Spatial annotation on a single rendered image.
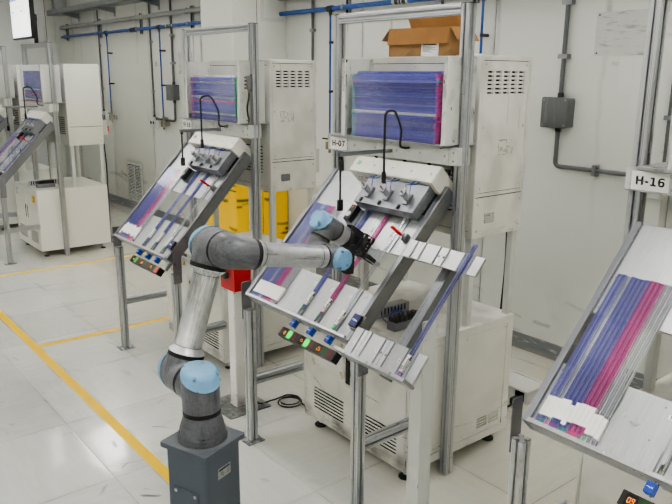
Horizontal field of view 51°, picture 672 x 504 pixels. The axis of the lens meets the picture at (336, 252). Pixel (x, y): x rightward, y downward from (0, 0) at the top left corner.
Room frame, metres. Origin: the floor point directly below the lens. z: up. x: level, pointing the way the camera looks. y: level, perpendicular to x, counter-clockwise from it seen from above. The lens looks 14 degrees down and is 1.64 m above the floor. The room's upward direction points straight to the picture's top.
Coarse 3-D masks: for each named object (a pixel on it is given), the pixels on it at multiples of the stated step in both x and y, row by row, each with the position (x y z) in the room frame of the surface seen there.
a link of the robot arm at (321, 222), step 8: (312, 216) 2.42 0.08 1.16; (320, 216) 2.39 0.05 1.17; (328, 216) 2.40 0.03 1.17; (312, 224) 2.39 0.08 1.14; (320, 224) 2.37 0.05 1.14; (328, 224) 2.39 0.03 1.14; (336, 224) 2.41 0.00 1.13; (320, 232) 2.38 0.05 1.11; (328, 232) 2.39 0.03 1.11; (336, 232) 2.41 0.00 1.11
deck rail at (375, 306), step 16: (448, 192) 2.68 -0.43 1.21; (432, 208) 2.64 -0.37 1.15; (432, 224) 2.63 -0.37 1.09; (416, 240) 2.57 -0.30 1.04; (400, 256) 2.54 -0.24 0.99; (400, 272) 2.52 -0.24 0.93; (384, 288) 2.47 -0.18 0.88; (368, 304) 2.45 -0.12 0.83; (384, 304) 2.48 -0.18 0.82; (368, 320) 2.43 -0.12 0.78
